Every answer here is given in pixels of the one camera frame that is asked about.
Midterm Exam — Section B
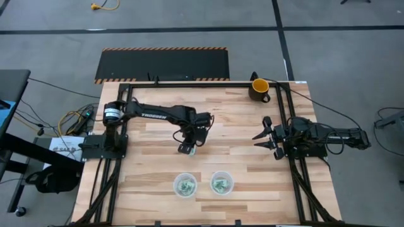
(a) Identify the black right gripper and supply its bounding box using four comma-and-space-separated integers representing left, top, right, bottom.
251, 115, 288, 161

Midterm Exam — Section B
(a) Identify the clear round plastic container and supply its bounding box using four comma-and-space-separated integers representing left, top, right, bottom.
209, 170, 235, 197
172, 172, 199, 199

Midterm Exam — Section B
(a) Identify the black mug yellow inside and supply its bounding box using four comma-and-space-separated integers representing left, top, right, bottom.
247, 78, 271, 104

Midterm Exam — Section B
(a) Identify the black hazard-striped floor mat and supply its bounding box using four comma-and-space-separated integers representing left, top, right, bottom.
94, 47, 230, 85

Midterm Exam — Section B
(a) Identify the black power strip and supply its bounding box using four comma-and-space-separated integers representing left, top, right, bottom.
74, 108, 95, 132

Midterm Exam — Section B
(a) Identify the white printed paper sheet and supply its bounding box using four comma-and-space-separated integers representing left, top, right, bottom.
47, 135, 85, 170

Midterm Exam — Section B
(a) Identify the grey floor stand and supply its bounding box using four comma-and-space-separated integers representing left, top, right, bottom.
374, 108, 404, 130

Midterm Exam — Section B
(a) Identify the black bag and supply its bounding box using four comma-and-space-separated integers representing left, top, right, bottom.
25, 165, 81, 194

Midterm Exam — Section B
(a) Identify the blue item on desk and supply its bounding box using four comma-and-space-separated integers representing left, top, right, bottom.
0, 100, 16, 135

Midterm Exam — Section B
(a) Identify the black desk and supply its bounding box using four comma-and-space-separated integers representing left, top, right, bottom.
0, 69, 85, 214

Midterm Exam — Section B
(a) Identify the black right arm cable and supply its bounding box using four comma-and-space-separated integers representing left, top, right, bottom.
266, 78, 362, 130

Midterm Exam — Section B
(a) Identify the black aluminium table frame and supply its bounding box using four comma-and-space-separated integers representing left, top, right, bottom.
74, 81, 343, 227

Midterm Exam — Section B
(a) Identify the thin yellow wire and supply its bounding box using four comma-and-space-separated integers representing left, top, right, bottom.
57, 110, 83, 130

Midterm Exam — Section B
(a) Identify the black floor cable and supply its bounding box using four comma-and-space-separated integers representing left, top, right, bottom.
28, 77, 101, 99

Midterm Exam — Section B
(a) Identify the yellow extension cord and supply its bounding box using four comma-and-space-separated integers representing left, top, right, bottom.
90, 0, 121, 11

